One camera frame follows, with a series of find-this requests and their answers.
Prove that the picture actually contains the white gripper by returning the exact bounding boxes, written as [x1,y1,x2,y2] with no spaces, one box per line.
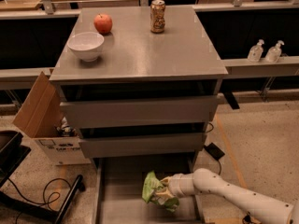
[155,174,185,200]

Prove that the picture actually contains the green rice chip bag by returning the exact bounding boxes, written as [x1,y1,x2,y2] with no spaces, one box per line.
[142,171,179,212]

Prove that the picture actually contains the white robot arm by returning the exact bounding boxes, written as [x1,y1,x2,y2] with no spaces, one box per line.
[155,168,299,224]

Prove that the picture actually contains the middle grey drawer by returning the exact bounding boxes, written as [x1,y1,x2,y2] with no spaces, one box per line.
[79,133,206,158]

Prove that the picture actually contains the open bottom grey drawer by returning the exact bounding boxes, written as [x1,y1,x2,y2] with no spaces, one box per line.
[92,154,205,224]

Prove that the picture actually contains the top grey drawer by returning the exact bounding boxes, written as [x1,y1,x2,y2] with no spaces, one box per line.
[61,96,218,128]

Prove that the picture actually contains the grey drawer cabinet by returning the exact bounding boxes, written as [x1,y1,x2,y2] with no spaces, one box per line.
[50,7,227,173]

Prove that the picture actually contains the black power adapter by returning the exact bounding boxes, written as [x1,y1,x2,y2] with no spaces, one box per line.
[204,143,225,161]

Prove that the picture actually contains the cardboard box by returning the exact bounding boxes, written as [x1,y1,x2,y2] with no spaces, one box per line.
[13,72,90,165]

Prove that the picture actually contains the black metal stand base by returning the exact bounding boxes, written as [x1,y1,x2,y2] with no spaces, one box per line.
[0,131,85,224]

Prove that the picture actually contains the left sanitizer pump bottle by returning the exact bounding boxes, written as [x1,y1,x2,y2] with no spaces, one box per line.
[248,39,264,63]

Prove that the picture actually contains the sanitizer pump bottle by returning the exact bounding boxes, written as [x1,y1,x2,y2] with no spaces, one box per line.
[265,40,284,63]
[248,39,264,63]

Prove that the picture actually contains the white ceramic bowl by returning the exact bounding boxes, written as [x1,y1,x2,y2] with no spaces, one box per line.
[67,32,105,62]

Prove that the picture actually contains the right sanitizer pump bottle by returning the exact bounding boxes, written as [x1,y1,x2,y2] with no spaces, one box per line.
[265,40,284,63]

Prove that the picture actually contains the red apple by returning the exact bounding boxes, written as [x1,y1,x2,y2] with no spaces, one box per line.
[93,14,113,34]

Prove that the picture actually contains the patterned drink can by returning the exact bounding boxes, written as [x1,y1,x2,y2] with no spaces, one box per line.
[150,0,165,33]

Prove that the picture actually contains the grey metal rail shelf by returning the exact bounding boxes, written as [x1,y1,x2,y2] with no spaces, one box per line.
[0,0,299,91]

